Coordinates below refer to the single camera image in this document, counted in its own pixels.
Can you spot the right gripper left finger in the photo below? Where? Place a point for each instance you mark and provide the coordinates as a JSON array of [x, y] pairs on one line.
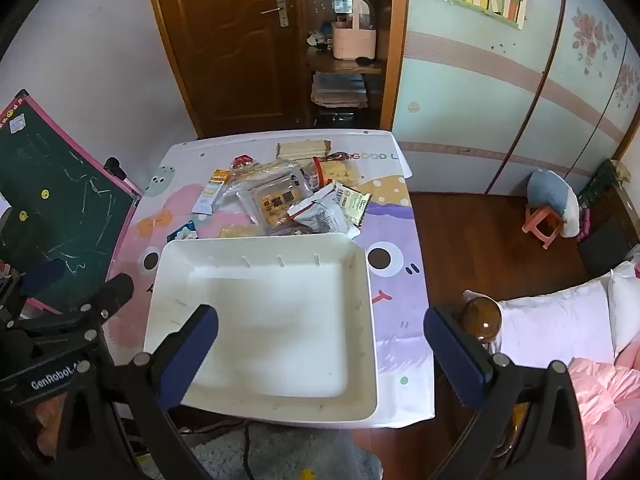
[[159, 381]]

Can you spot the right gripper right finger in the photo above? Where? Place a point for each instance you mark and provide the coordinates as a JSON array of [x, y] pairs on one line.
[[469, 370]]

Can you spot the blue small snack packet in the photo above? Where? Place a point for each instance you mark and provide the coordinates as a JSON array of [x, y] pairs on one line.
[[186, 232]]

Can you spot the orange oats bar packet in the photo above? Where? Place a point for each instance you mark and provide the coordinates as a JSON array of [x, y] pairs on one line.
[[212, 192]]

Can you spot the green white snack packet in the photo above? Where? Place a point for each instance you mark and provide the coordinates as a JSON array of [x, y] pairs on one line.
[[353, 203]]

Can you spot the yellow biscuit clear bag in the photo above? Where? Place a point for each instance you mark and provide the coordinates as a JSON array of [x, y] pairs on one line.
[[268, 199]]

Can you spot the white red snack packet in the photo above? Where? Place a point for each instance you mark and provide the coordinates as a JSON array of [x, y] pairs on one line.
[[321, 213]]

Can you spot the small red candy packet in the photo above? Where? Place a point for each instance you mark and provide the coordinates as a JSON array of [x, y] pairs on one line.
[[242, 161]]

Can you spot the yellow puff snack bag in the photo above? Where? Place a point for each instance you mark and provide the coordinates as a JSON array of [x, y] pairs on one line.
[[335, 170]]

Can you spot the large yellow cake packet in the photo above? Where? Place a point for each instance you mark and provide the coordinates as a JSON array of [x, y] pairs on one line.
[[249, 176]]

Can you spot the brown wooden bedpost knob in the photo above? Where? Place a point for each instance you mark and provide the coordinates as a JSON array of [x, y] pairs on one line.
[[482, 319]]

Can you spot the white bed pillow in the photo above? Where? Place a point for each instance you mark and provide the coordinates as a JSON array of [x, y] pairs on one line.
[[568, 324]]

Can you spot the pink blanket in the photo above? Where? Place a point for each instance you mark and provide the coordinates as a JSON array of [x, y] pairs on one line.
[[608, 401]]

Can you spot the white plastic tray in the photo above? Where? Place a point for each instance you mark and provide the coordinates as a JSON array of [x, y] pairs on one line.
[[295, 341]]

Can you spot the pink plastic stool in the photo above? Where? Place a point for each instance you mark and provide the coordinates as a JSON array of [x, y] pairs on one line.
[[543, 223]]

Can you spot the pale yellow snack bag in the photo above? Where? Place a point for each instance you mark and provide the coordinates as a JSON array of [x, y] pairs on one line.
[[235, 231]]

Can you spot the cartoon printed tablecloth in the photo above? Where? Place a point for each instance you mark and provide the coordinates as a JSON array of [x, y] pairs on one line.
[[388, 235]]

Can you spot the blue white plush pillow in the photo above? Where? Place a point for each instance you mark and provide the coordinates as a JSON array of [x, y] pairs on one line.
[[546, 188]]

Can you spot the beige wafer packet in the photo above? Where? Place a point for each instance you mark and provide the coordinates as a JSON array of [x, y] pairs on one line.
[[303, 150]]

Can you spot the folded towels stack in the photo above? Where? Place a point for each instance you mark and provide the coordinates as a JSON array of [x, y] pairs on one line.
[[339, 90]]

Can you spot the pink storage basket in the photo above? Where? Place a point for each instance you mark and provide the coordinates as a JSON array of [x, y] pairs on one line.
[[355, 37]]

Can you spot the brown wooden door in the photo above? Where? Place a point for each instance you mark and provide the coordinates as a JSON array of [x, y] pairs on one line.
[[236, 63]]

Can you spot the wooden shelf cabinet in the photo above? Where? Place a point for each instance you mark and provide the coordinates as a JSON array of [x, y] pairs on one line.
[[381, 75]]

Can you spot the green chalkboard pink frame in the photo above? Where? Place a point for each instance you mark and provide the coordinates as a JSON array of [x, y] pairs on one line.
[[64, 205]]

